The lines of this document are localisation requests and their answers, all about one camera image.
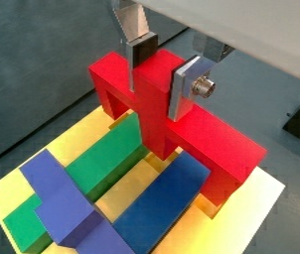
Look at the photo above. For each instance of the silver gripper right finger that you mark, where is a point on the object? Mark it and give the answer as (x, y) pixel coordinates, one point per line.
(191, 77)

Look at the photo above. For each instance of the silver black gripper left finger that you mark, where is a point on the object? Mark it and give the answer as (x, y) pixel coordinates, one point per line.
(141, 41)

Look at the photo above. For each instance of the red cross-shaped block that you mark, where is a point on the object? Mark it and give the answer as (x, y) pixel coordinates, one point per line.
(214, 142)

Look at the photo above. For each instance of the yellow puzzle board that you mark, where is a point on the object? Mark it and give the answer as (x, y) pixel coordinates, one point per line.
(208, 229)

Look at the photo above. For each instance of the green bar block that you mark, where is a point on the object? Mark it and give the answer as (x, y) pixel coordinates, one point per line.
(96, 170)

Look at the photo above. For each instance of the blue bar block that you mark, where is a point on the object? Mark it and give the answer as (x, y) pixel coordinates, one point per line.
(152, 214)

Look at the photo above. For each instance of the purple cross-shaped block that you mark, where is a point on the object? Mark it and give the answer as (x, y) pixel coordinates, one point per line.
(74, 223)

